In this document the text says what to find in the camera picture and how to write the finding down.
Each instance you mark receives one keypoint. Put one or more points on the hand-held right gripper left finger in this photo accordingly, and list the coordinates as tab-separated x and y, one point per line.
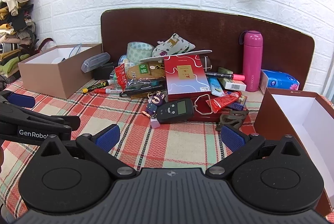
108	136

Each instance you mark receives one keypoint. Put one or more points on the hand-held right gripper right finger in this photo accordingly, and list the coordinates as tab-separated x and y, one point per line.
233	137

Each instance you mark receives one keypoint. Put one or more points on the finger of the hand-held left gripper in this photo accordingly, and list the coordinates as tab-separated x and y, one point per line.
22	100
57	119

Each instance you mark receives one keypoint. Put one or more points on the black digital scale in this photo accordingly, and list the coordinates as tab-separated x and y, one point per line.
173	110

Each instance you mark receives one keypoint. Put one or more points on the brown hair claw clip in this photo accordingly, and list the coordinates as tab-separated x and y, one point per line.
232	118

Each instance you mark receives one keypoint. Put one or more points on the dark blue patterned small box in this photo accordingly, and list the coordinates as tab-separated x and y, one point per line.
242	103

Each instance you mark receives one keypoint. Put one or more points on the red sauce packet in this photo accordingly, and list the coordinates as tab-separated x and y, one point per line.
221	103

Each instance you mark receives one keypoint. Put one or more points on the tan cardboard box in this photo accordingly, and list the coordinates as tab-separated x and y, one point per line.
52	77

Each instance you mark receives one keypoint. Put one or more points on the dark red box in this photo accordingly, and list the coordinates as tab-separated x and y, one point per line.
201	117

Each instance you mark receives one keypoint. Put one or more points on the red white marker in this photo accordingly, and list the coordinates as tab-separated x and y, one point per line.
109	91

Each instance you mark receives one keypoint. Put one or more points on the brown box with white inside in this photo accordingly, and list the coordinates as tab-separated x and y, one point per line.
276	119

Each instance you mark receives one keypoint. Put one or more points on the black yellow marker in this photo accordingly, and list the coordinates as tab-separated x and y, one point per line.
96	85

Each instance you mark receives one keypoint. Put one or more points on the white green small box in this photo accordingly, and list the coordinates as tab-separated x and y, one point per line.
232	85

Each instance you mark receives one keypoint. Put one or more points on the light blue tube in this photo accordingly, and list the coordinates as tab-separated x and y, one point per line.
215	85

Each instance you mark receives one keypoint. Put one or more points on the black pen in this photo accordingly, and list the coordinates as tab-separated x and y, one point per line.
141	90

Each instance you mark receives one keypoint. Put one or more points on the dark red leafy plant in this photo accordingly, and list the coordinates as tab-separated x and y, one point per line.
39	46

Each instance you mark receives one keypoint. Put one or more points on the plaid tablecloth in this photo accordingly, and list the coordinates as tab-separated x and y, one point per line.
169	145

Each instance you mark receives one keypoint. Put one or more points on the black box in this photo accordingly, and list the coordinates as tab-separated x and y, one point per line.
103	72

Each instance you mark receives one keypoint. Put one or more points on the black pink highlighter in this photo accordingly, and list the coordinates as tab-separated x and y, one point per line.
221	74

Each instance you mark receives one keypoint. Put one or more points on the olive green small box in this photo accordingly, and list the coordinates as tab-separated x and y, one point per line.
225	70

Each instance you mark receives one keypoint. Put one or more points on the clear plastic case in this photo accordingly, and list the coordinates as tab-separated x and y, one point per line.
95	62

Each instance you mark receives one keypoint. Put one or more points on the clear plastic lid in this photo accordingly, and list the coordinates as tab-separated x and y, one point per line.
75	51

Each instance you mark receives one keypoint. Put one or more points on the red gift box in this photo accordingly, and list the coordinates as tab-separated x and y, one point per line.
185	83

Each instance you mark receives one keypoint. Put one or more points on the blue tissue pack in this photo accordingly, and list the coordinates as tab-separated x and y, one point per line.
281	80

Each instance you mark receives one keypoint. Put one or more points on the packaged brown insoles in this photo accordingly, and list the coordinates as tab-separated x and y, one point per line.
146	71

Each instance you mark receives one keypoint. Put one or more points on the pink thermos bottle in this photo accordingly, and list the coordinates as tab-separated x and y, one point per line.
251	62

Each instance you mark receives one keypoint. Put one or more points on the pile of folded clothes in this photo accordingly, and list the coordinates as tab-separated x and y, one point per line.
13	17

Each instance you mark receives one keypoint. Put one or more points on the green patterned tape roll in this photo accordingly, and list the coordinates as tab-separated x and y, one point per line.
138	51

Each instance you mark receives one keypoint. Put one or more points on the white insole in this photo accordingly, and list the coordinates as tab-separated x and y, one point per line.
182	53

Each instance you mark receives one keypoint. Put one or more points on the brown wooden headboard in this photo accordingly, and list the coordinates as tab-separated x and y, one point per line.
221	30

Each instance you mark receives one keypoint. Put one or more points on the printed fabric pouch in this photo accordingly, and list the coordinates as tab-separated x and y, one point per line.
174	43

